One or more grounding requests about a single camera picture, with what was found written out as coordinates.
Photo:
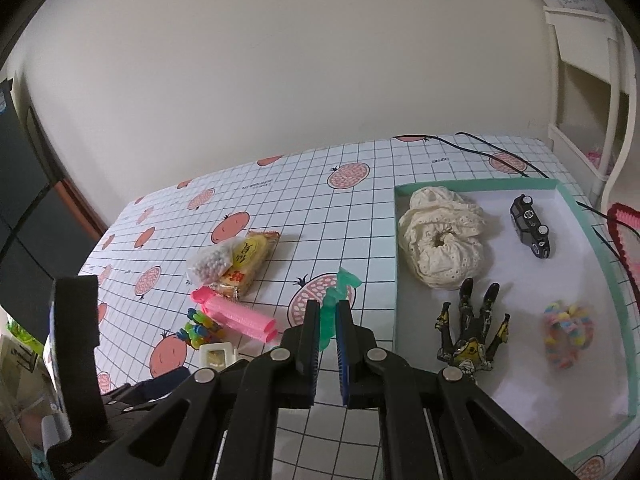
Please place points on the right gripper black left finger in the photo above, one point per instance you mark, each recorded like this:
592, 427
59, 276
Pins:
220, 425

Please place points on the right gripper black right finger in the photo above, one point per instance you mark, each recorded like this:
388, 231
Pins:
434, 425

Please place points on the black gold robot figure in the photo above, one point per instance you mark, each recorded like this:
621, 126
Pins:
471, 352

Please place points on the colourful bead toy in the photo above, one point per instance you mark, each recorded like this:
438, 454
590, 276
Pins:
200, 330

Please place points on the pink hair roller clip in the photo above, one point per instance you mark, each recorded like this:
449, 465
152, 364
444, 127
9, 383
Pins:
235, 316

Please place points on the bag of white beads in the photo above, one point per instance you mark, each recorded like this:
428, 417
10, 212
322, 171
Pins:
211, 264

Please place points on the green plastic toy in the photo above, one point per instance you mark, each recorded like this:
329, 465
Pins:
345, 283

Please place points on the yellow rice cracker packet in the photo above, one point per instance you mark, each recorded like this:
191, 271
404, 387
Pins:
249, 253

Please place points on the cream lace scrunchie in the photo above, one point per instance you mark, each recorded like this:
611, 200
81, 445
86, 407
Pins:
439, 236

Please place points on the black toy car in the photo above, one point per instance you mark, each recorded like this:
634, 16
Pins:
531, 231

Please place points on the small white square box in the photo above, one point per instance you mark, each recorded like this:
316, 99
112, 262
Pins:
218, 355

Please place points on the mint green shallow box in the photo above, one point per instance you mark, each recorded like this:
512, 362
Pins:
592, 408

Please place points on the pomegranate grid tablecloth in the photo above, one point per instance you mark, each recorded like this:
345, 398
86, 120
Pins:
334, 208

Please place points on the dark wooden cabinet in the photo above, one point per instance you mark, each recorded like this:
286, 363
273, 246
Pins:
42, 236

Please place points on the crocheted pink red mat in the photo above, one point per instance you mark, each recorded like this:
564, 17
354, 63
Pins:
623, 225

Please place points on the pink item in shelf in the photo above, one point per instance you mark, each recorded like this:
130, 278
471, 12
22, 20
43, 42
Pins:
594, 155

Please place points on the white shelf unit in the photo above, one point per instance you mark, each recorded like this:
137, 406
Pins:
594, 96

